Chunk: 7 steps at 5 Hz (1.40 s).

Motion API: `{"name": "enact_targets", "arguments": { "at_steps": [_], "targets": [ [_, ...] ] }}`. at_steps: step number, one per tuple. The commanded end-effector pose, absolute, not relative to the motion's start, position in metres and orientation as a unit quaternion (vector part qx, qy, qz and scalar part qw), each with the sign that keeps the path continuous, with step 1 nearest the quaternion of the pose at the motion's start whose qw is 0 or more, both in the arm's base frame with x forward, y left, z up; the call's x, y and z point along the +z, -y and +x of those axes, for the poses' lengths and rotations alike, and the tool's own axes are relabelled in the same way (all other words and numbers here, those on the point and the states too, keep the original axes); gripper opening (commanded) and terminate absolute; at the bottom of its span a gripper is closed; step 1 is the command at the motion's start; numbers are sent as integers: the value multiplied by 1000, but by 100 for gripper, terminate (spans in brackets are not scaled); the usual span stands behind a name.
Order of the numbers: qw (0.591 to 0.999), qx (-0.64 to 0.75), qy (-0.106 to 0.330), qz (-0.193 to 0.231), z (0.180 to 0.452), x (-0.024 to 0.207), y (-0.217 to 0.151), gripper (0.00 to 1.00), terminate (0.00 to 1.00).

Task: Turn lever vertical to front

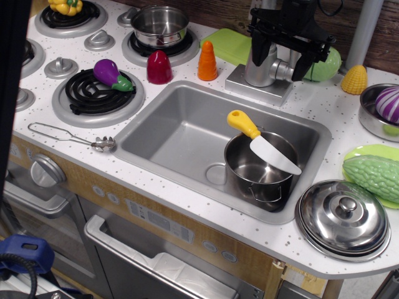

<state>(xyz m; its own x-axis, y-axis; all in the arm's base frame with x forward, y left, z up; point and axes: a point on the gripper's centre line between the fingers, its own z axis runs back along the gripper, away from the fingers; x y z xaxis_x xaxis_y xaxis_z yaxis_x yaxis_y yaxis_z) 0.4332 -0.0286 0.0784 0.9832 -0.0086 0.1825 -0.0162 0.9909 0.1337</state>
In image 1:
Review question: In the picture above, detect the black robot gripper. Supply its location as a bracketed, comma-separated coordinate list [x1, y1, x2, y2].
[248, 1, 335, 82]

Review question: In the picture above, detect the silver toy faucet lever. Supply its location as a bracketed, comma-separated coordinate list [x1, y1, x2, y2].
[225, 44, 301, 107]

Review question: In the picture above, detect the grey vertical pole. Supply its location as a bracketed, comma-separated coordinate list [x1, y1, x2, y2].
[340, 0, 384, 74]

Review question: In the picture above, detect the green cutting board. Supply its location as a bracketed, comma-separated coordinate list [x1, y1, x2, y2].
[200, 28, 251, 66]

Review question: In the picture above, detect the yellow toy corn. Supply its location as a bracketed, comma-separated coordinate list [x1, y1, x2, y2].
[340, 65, 368, 95]

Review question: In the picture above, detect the orange toy carrot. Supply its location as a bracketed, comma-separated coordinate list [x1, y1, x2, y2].
[198, 40, 218, 81]

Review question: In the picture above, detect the steel bowl at right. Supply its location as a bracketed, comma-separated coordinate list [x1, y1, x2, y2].
[358, 83, 398, 143]

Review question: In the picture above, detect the purple striped toy onion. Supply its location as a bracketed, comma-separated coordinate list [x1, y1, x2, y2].
[375, 87, 398, 124]

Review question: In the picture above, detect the red toy pepper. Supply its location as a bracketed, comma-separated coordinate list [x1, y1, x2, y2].
[147, 50, 173, 85]

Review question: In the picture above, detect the steel pot in sink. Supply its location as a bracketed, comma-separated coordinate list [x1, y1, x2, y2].
[224, 133, 294, 211]

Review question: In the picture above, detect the steel pot on burner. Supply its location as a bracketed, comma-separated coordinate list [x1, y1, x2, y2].
[130, 6, 189, 49]

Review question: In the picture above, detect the back right stove burner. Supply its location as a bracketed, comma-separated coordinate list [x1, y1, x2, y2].
[122, 29, 200, 67]

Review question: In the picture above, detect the light green plate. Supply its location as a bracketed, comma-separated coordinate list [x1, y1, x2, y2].
[344, 144, 398, 209]

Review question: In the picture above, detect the green toy bitter gourd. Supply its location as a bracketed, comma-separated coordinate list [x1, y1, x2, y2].
[343, 155, 398, 203]

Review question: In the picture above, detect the grey stove knob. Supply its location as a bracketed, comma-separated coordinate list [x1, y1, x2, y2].
[16, 88, 36, 112]
[84, 30, 115, 52]
[44, 57, 79, 80]
[117, 7, 140, 28]

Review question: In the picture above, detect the steel pot lid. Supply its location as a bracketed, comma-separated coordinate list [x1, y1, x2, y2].
[295, 180, 391, 262]

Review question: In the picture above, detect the purple toy eggplant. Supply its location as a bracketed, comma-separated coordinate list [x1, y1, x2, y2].
[93, 59, 133, 92]

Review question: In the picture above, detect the back left stove burner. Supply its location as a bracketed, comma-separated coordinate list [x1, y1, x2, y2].
[34, 1, 108, 39]

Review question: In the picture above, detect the front black stove burner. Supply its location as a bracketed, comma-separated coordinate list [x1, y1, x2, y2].
[52, 69, 145, 128]

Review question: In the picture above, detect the yellow toy bell pepper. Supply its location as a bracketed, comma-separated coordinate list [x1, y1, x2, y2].
[48, 0, 83, 16]

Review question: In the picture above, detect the left edge stove burner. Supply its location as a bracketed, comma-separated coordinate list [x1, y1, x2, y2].
[21, 39, 45, 78]

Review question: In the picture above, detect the grey dishwasher door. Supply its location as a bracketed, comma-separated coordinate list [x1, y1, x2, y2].
[84, 215, 264, 298]

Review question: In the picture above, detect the silver oven dial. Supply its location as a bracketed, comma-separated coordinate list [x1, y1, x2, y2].
[29, 154, 67, 188]

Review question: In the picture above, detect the yellow handled toy knife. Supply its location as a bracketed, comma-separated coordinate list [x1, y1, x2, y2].
[226, 110, 302, 175]

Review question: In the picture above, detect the metal wire spoon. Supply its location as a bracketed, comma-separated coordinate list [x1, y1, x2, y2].
[27, 122, 117, 152]

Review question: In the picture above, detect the grey oven door handle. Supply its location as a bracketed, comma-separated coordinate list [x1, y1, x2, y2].
[4, 182, 70, 219]

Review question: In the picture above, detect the blue clamp with cable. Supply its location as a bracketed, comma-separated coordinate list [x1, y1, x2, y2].
[1, 234, 55, 298]

